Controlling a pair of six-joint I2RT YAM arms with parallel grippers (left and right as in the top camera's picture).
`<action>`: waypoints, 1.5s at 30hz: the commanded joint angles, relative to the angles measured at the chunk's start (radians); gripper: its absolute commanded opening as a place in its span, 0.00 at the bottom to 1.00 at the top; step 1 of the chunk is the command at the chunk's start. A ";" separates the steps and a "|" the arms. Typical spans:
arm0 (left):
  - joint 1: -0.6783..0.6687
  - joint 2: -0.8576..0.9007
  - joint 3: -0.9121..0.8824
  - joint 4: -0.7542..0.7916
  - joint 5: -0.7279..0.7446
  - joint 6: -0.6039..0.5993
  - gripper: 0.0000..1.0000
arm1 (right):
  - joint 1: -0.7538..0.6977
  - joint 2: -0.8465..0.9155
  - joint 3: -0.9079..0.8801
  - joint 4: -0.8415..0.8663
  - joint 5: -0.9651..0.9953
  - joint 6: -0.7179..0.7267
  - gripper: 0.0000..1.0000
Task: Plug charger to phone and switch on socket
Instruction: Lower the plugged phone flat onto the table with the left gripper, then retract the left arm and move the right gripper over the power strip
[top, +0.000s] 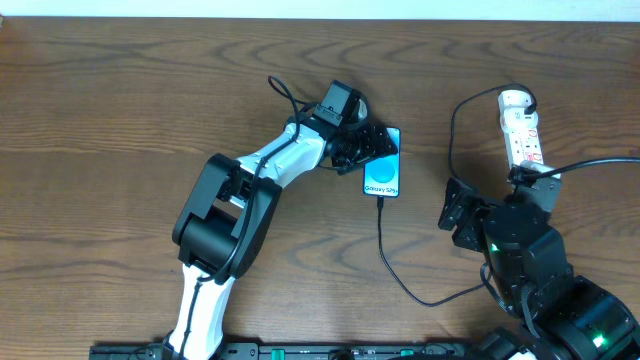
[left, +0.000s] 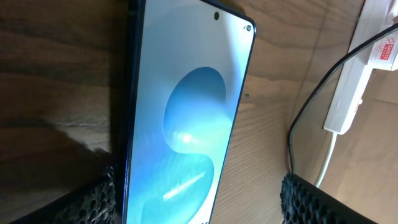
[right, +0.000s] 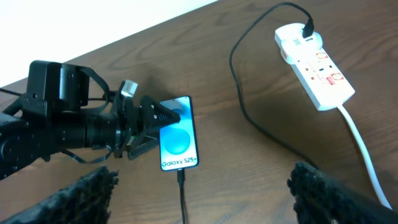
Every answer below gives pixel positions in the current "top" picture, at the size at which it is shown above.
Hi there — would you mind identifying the blue Galaxy smartphone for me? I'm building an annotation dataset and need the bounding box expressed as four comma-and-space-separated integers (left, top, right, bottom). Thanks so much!
363, 128, 401, 198

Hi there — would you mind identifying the black USB charging cable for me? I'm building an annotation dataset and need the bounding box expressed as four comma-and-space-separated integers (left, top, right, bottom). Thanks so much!
376, 83, 539, 308

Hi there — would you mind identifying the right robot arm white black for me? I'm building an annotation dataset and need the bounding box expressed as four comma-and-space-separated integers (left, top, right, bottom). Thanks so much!
438, 177, 639, 359

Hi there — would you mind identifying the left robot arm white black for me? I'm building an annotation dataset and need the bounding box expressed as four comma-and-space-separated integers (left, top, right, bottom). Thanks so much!
162, 76, 399, 359

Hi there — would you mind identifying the white power strip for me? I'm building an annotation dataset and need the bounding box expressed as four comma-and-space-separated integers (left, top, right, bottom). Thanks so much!
498, 90, 546, 172

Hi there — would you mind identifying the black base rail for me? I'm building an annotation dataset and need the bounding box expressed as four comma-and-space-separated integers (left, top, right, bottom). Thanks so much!
88, 342, 489, 360

